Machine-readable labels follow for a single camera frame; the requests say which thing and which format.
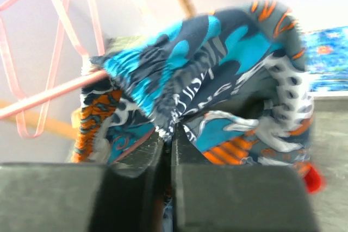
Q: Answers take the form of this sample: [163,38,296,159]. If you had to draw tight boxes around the orange blue patterned shorts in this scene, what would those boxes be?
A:
[71,1,314,174]

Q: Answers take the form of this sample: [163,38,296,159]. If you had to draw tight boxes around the pink wire hanger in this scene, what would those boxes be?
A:
[0,0,105,138]
[1,70,108,119]

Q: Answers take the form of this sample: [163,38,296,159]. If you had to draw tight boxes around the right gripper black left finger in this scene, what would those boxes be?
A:
[1,134,164,231]

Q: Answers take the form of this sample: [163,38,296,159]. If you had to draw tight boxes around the wooden clothes rack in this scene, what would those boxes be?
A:
[1,0,196,140]

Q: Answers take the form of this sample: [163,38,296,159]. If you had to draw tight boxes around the blue floral cloth in basket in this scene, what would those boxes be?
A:
[303,27,347,93]

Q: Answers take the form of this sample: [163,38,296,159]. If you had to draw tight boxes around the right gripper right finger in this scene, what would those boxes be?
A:
[171,127,319,232]

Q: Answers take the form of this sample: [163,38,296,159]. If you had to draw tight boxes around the white plastic basket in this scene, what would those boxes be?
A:
[309,91,348,100]

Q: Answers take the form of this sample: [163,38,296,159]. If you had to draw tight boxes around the red plastic tray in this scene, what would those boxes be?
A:
[303,165,325,194]

